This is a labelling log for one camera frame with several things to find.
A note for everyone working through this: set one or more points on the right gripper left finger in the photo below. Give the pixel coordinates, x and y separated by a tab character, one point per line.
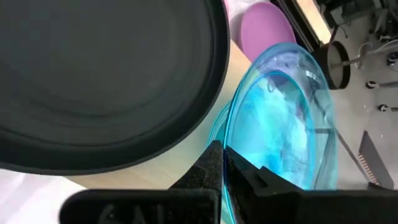
140	207

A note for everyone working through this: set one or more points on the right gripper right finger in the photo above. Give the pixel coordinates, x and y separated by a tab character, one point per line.
311	208

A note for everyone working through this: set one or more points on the transparent cyan plate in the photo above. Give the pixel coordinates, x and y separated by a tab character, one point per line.
216	127
280	130

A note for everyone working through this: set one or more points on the dark teal plate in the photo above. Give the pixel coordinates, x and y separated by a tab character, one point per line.
93	77

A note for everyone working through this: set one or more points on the purple plate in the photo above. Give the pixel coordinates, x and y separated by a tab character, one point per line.
264	31

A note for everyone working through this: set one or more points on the black office chair base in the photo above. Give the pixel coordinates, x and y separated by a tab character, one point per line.
371	84

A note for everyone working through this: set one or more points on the light wooden side board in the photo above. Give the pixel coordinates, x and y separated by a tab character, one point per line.
314	18

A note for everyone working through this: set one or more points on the black aluminium table frame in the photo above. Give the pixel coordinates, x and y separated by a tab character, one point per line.
292	15

